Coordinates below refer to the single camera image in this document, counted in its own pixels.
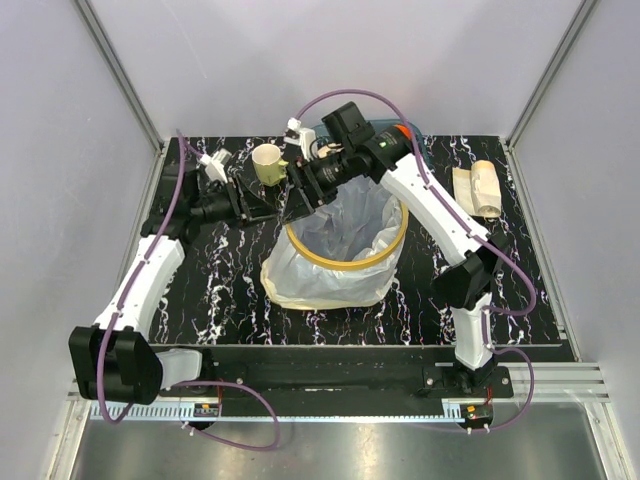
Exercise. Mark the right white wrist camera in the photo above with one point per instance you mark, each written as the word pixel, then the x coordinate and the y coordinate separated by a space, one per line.
pixel 297 135

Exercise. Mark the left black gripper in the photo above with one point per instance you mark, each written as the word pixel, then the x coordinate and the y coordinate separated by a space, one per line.
pixel 248 206

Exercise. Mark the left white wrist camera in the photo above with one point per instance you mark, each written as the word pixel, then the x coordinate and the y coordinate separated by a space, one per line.
pixel 214 165

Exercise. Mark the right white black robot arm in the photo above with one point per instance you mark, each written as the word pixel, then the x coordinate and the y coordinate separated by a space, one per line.
pixel 390 159

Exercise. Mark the yellow green ceramic mug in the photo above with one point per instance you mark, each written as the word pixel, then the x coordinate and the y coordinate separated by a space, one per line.
pixel 269 166

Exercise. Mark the teal plastic basket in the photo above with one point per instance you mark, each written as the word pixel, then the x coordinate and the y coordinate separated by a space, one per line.
pixel 417 140

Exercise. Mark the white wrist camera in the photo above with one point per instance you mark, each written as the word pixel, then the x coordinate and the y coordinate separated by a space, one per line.
pixel 297 135
pixel 214 165

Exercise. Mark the right connector box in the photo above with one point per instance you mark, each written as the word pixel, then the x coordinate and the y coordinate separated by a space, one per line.
pixel 477 416

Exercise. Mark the orange cup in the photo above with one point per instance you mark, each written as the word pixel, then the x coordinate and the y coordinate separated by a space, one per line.
pixel 405 131

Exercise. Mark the cream translucent trash bag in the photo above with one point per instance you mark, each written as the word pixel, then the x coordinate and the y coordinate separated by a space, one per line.
pixel 343 255

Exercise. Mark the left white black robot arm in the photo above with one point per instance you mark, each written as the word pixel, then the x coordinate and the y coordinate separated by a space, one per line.
pixel 112 358

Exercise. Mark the roll of cream trash bags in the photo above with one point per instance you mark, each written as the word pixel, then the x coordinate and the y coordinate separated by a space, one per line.
pixel 477 190

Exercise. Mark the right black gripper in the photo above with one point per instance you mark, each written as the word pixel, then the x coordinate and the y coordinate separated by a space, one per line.
pixel 301 204

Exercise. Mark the aluminium frame rail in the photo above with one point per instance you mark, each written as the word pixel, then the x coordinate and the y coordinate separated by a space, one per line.
pixel 517 381

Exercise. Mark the connector box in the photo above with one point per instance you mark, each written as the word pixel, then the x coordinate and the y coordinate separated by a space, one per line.
pixel 207 410
pixel 477 416

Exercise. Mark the perforated cable duct strip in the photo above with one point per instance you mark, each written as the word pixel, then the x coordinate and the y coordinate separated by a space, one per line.
pixel 183 411

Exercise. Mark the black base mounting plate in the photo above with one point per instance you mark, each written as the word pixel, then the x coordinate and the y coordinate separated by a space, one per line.
pixel 215 356

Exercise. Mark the left connector box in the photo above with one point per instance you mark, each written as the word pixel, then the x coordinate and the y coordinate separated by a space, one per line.
pixel 207 410

